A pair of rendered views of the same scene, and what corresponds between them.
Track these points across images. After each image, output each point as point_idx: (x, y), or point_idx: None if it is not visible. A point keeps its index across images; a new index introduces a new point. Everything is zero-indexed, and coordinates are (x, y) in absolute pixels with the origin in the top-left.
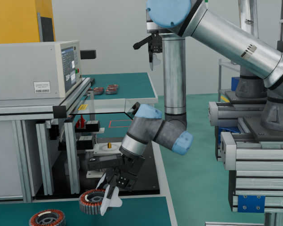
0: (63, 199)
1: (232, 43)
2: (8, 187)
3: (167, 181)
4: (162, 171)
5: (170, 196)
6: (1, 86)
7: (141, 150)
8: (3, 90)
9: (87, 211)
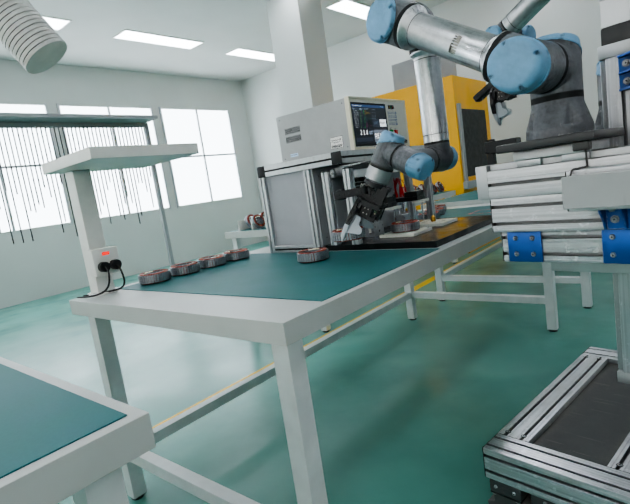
0: (346, 250)
1: (438, 39)
2: (304, 236)
3: (460, 241)
4: (469, 236)
5: (444, 248)
6: (306, 146)
7: (380, 178)
8: (308, 150)
9: (333, 238)
